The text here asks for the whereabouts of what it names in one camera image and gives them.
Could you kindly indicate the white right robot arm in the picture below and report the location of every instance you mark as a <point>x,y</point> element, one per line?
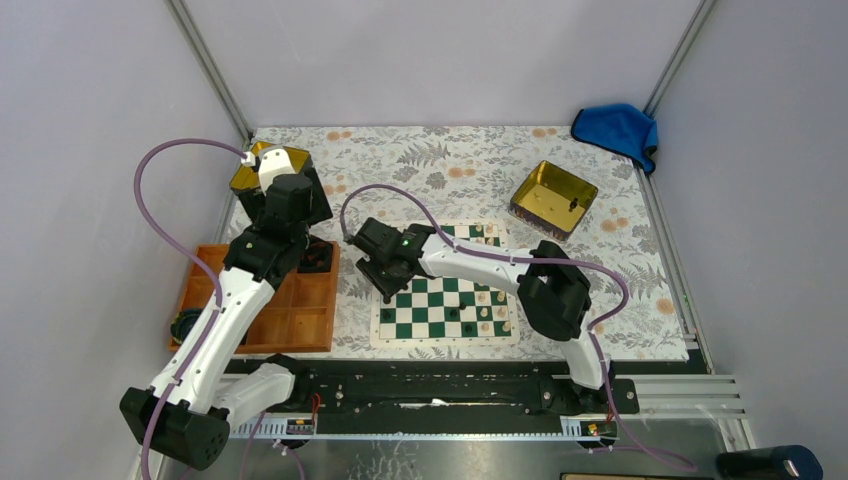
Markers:
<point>551,288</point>

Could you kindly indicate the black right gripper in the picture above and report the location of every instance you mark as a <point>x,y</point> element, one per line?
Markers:
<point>366,266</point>

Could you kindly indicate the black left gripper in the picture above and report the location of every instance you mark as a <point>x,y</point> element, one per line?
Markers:
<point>320,210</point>

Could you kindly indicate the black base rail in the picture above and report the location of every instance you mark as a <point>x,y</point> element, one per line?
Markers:
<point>536,387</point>

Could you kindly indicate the gold tin with chess pieces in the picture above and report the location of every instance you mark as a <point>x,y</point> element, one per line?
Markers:
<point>552,200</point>

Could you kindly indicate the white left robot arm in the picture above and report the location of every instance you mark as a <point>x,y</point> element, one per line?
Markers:
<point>183,414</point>

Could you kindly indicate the green white chess board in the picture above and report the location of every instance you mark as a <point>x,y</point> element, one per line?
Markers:
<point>442,311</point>

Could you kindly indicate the empty gold tin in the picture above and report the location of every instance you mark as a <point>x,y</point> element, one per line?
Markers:
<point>265,163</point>

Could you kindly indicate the floral table mat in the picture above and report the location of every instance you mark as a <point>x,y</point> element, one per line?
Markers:
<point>402,175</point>

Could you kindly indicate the black cylinder bottom right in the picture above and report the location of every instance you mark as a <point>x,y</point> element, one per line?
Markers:
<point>787,462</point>

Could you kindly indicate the blue cloth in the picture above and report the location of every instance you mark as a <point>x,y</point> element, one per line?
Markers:
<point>621,129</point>

